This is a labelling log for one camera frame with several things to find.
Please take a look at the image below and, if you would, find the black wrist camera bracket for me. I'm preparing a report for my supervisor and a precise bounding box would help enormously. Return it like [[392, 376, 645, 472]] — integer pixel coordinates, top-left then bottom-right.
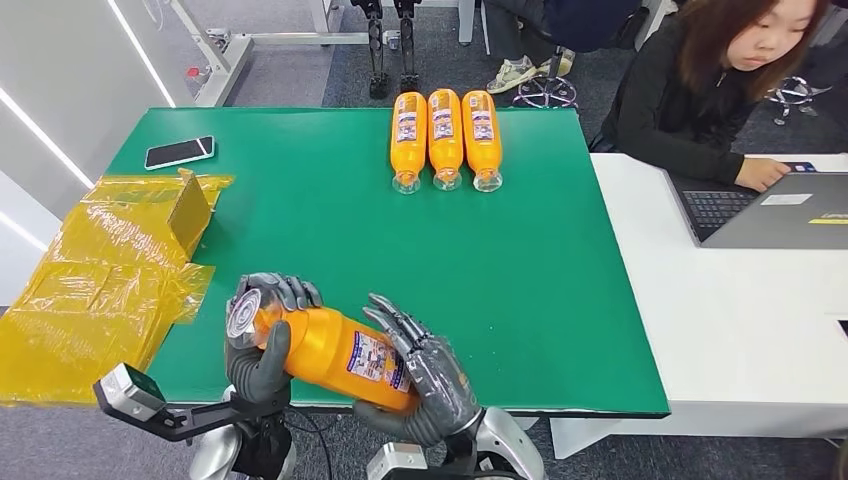
[[92, 380, 293, 444]]

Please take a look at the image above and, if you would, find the yellow-wrapped flattened carton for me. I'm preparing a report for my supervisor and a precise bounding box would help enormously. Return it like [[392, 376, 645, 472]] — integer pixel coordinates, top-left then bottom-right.
[[44, 168, 237, 273], [0, 260, 217, 407]]

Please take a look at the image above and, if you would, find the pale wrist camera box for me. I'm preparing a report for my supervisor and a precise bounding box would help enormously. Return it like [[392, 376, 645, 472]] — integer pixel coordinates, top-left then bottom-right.
[[366, 442, 429, 480], [99, 362, 168, 424]]

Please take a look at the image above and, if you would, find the white metal table frame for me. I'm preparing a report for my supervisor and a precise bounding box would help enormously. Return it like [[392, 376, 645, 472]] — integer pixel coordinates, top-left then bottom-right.
[[168, 0, 478, 109]]

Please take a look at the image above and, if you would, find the grey laptop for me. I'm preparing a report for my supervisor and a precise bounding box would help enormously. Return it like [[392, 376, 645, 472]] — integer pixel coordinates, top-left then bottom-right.
[[664, 162, 848, 252]]

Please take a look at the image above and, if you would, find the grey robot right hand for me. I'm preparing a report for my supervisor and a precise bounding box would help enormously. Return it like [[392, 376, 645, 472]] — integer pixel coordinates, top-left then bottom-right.
[[352, 293, 485, 449]]

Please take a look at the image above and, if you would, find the person on office chair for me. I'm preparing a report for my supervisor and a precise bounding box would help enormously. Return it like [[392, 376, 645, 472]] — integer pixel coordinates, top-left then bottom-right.
[[482, 0, 645, 96]]

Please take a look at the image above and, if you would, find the chrome office chair base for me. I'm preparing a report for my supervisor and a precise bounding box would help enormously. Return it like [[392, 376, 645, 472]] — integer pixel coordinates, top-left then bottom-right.
[[511, 46, 580, 111], [763, 75, 833, 127]]

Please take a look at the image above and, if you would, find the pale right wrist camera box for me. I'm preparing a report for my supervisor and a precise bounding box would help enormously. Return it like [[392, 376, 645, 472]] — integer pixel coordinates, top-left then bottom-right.
[[366, 442, 429, 480]]

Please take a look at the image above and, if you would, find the person at laptop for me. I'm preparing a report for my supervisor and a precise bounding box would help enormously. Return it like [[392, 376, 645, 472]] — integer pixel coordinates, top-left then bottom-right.
[[588, 0, 848, 194]]

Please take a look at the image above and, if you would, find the black metal leg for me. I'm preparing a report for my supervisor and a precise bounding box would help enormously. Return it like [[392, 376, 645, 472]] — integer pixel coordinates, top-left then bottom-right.
[[393, 0, 423, 95], [351, 0, 392, 101]]

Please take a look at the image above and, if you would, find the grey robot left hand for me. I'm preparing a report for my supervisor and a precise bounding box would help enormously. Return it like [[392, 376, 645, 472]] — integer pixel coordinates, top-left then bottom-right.
[[223, 271, 325, 407]]

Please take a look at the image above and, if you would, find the orange detergent bottle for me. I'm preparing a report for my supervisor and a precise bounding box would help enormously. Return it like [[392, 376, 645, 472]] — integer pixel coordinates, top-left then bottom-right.
[[390, 91, 429, 196], [461, 89, 505, 194], [427, 87, 465, 193]]

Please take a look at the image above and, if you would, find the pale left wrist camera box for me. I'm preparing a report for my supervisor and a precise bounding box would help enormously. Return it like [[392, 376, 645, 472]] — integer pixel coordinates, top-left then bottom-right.
[[99, 362, 168, 424]]

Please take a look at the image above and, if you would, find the green table mat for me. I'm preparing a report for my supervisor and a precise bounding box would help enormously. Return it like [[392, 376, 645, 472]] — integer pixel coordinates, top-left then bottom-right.
[[105, 107, 672, 420]]

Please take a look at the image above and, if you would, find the black smartphone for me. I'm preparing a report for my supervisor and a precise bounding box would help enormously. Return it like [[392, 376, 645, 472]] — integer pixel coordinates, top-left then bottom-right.
[[144, 135, 217, 172]]

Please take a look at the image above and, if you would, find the white desk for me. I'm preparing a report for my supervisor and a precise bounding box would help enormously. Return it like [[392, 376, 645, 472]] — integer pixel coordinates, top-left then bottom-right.
[[549, 153, 848, 462]]

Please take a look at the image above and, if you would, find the person's hand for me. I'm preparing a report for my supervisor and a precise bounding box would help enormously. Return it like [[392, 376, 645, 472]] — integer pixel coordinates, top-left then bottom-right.
[[734, 157, 792, 194]]

